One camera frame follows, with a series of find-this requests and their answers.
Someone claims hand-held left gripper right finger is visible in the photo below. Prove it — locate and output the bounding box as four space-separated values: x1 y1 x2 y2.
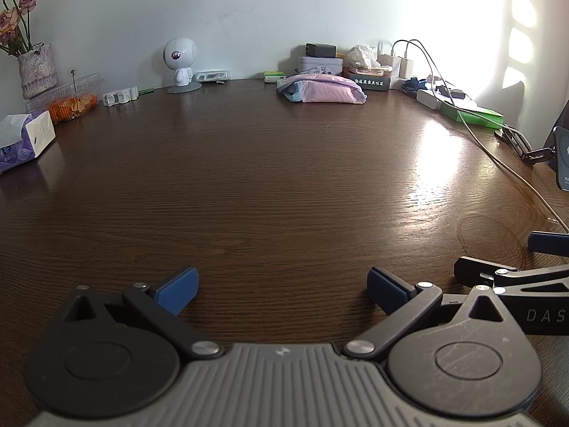
343 267 516 361

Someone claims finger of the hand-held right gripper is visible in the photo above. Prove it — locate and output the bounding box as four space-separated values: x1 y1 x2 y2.
454 255 569 294
528 231 569 258

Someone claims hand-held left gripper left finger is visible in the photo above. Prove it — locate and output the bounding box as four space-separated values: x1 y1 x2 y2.
55 266 225 360

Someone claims pink and blue garment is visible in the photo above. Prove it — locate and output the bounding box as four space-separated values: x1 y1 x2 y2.
276 74 368 105

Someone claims phone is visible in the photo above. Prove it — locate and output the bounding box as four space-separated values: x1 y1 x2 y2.
553 125 569 192

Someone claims black folding stand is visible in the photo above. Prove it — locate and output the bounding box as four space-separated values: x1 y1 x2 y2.
494 100 569 165

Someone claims green flat box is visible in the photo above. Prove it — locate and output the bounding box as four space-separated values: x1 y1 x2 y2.
440 100 505 131

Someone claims white power strip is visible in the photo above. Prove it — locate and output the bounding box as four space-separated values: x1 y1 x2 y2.
416 89 445 111

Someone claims blue cloth item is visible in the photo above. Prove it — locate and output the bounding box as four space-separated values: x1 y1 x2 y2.
401 78 430 95

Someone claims white clip holder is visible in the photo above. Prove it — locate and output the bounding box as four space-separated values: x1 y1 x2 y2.
103 86 140 107

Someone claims dark box with white label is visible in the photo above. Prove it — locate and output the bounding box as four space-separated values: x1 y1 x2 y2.
349 75 392 92

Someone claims purple tissue pack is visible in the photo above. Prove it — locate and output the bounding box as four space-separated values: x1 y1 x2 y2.
0 110 57 176

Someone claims clear box of orange snacks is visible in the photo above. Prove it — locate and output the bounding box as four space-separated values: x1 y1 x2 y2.
26 71 106 125

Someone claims flat pink packet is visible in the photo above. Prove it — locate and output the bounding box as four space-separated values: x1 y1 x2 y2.
347 66 394 77

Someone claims grey tin box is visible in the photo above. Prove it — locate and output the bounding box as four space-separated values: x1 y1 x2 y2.
297 56 344 76

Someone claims crumpled white tissue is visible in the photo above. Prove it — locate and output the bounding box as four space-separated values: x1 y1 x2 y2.
347 44 382 69

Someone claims white robot figure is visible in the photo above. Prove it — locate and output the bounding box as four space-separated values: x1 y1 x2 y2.
163 36 201 94

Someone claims mottled white vase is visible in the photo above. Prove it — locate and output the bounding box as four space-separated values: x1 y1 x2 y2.
18 43 58 100

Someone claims white charging cable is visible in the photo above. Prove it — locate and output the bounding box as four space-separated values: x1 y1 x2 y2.
401 41 505 131
391 39 569 234

